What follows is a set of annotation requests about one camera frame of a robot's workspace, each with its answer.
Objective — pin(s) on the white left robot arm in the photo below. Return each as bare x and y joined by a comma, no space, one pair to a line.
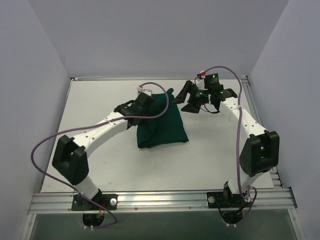
71,154

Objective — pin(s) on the aluminium front rail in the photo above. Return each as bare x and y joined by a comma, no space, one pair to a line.
160,201

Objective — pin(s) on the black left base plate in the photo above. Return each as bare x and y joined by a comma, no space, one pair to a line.
106,200

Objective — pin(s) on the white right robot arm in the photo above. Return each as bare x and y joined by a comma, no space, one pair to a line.
257,149

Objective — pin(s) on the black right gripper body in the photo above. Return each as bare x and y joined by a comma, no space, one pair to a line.
196,94

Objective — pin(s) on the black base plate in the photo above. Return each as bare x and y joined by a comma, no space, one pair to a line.
219,199
106,200

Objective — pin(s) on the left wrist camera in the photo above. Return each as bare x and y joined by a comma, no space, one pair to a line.
141,89

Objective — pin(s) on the green surgical cloth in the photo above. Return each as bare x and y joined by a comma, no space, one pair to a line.
165,129

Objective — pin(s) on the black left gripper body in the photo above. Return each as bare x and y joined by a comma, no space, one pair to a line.
146,100

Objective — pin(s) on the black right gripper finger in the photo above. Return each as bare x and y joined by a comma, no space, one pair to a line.
193,106
188,88

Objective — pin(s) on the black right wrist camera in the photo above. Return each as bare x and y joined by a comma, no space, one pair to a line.
211,82

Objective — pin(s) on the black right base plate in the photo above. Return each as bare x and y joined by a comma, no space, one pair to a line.
219,199

